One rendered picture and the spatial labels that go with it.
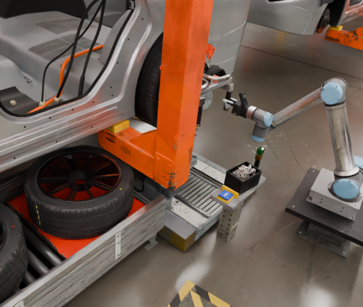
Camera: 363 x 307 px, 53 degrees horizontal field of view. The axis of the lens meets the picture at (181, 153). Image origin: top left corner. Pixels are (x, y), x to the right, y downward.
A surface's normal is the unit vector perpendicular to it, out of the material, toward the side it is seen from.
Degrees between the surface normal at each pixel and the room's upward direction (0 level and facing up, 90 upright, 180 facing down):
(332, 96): 83
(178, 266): 0
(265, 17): 110
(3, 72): 50
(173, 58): 90
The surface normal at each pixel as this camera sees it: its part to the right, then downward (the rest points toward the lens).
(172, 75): -0.63, 0.39
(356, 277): 0.10, -0.82
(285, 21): -0.22, 0.76
